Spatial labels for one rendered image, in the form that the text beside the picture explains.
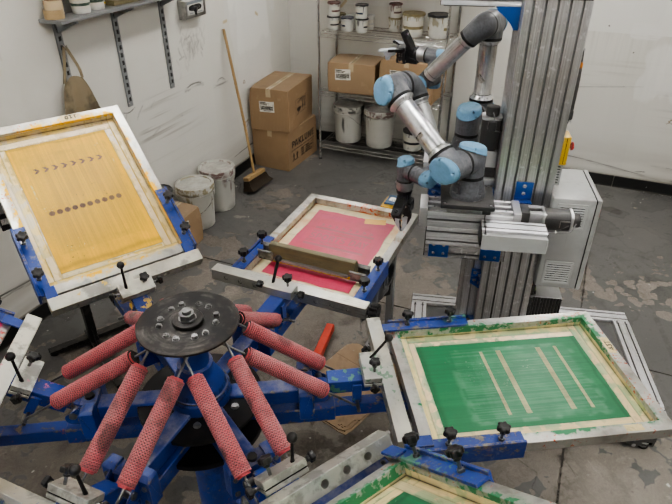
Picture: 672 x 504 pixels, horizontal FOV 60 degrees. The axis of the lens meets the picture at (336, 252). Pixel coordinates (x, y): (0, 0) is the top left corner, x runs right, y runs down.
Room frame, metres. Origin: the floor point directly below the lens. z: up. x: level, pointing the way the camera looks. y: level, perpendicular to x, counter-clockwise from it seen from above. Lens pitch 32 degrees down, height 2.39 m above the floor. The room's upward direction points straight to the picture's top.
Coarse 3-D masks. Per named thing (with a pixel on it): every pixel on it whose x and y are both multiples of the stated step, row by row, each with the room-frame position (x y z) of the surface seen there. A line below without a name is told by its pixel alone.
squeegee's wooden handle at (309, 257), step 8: (272, 248) 2.17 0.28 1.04; (280, 248) 2.15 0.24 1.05; (288, 248) 2.14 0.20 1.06; (296, 248) 2.13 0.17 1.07; (304, 248) 2.13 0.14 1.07; (288, 256) 2.14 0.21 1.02; (296, 256) 2.12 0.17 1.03; (304, 256) 2.11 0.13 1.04; (312, 256) 2.09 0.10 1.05; (320, 256) 2.08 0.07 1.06; (328, 256) 2.07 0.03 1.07; (336, 256) 2.07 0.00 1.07; (312, 264) 2.09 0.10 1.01; (320, 264) 2.08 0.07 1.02; (328, 264) 2.06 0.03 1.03; (336, 264) 2.05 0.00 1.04; (344, 264) 2.03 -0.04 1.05; (352, 264) 2.02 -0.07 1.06; (344, 272) 2.04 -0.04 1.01
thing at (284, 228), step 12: (312, 204) 2.70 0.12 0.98; (324, 204) 2.72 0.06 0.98; (336, 204) 2.69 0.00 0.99; (348, 204) 2.66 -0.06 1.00; (360, 204) 2.66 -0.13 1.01; (300, 216) 2.57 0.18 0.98; (384, 216) 2.59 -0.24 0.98; (288, 228) 2.45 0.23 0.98; (408, 228) 2.42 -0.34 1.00; (276, 240) 2.34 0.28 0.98; (396, 240) 2.31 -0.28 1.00; (396, 252) 2.24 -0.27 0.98; (252, 264) 2.14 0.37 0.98
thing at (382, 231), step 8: (352, 224) 2.52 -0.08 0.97; (360, 224) 2.52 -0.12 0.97; (368, 224) 2.52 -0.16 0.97; (368, 232) 2.44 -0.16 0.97; (376, 232) 2.44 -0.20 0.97; (384, 232) 2.44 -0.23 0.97; (376, 240) 2.37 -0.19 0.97; (368, 248) 2.30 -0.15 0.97; (376, 248) 2.30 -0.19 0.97; (344, 256) 2.23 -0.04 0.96; (352, 256) 2.23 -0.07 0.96; (368, 256) 2.23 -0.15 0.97; (312, 272) 2.11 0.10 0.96; (312, 280) 2.05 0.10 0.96; (320, 280) 2.05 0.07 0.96; (328, 280) 2.05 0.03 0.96; (336, 280) 2.05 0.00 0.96; (344, 280) 2.05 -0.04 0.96; (328, 288) 1.99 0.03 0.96; (336, 288) 1.99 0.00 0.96; (344, 288) 1.99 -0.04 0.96
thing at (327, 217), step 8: (320, 216) 2.60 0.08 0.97; (328, 216) 2.60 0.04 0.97; (336, 216) 2.60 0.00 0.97; (344, 216) 2.60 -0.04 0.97; (352, 216) 2.60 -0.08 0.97; (312, 224) 2.52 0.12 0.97; (336, 224) 2.52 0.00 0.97; (344, 224) 2.52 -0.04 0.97; (304, 232) 2.44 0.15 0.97; (296, 240) 2.37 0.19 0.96; (312, 248) 2.30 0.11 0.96; (320, 248) 2.30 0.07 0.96; (272, 264) 2.17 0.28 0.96; (280, 264) 2.17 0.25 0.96; (264, 272) 2.11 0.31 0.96; (272, 272) 2.11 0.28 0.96; (280, 272) 2.11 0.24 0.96; (288, 272) 2.11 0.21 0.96; (296, 272) 2.11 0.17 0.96; (304, 272) 2.11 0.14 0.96; (296, 280) 2.05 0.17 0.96; (304, 280) 2.05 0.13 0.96
